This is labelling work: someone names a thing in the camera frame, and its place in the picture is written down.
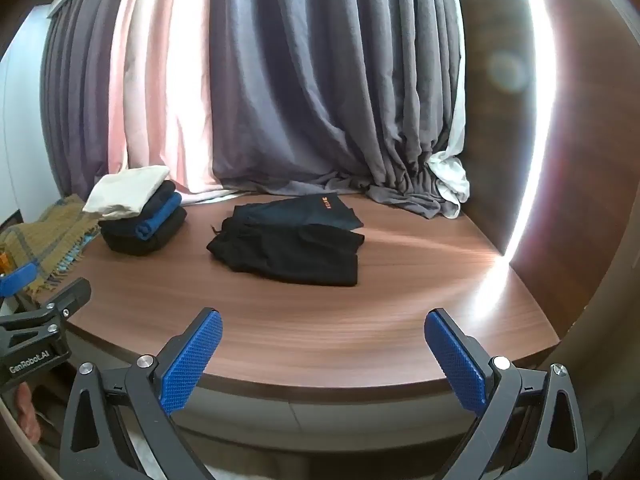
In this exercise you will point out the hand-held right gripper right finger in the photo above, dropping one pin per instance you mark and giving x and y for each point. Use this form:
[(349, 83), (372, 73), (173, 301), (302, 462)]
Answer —
[(455, 360)]

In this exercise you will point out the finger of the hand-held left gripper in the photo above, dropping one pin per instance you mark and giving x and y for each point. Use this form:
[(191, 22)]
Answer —
[(67, 300), (17, 277)]

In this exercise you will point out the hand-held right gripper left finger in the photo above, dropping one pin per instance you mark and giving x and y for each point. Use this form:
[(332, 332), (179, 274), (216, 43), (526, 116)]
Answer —
[(192, 355)]

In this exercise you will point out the black pants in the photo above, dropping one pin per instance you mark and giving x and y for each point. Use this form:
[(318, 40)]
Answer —
[(295, 255)]

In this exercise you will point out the person's left hand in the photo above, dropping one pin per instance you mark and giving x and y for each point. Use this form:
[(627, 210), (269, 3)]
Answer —
[(29, 410)]

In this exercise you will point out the orange object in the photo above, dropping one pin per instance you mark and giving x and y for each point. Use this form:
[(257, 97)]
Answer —
[(4, 262)]

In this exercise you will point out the mustard plaid blanket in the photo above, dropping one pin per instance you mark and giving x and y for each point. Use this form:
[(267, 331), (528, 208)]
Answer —
[(45, 235)]

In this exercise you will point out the black folded garment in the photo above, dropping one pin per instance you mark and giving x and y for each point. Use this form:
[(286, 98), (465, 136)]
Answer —
[(145, 242), (160, 195)]

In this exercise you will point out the blue folded garment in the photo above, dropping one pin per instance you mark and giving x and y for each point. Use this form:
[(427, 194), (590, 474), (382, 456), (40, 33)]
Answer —
[(160, 215)]

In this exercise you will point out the white folded garment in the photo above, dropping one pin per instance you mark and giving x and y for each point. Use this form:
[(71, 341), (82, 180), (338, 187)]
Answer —
[(125, 187)]

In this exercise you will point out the white curtain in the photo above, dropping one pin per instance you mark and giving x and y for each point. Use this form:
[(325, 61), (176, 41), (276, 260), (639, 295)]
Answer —
[(450, 180)]

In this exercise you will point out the dark teal shorts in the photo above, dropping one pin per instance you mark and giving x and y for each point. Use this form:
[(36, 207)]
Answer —
[(300, 210)]

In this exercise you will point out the grey curtain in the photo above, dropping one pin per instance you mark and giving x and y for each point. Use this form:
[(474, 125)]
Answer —
[(80, 100), (325, 85)]

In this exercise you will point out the pink sheer curtain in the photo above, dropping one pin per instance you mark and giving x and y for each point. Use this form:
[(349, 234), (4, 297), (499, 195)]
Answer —
[(160, 110)]

